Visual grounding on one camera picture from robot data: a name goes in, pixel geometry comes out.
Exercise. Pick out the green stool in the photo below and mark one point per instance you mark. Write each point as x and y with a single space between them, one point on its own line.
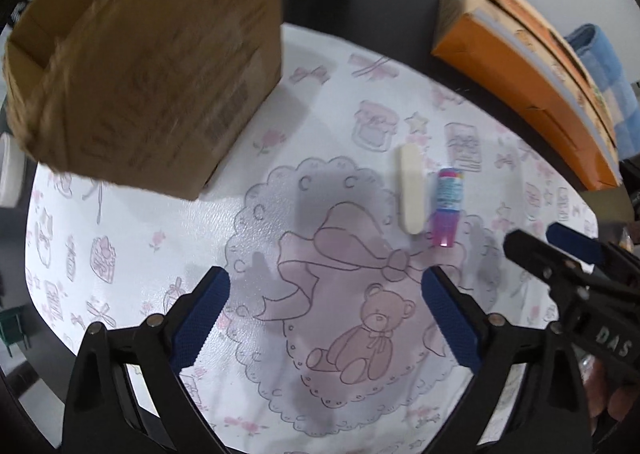
12 329

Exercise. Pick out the purple lip balm tube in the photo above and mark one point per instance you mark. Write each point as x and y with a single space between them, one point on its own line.
447 204

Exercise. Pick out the white printed placemat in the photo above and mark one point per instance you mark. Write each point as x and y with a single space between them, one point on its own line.
150 234

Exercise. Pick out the long orange carton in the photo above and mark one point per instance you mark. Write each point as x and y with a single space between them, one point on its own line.
500 59

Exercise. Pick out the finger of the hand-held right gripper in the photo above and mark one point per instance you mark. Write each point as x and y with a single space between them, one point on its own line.
575 241
530 251

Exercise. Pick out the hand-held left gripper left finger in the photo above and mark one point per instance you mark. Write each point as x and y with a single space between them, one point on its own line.
200 319

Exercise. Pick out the blue checked blanket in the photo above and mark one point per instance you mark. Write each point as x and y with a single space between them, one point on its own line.
610 74

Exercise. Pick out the person's right hand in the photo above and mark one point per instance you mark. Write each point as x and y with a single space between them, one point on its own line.
600 384

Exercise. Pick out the white nail file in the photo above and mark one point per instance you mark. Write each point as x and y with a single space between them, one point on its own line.
410 189

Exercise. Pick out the brown cardboard box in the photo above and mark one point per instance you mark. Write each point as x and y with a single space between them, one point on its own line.
175 84

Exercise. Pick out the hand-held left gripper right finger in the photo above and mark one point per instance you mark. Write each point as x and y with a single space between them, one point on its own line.
450 319

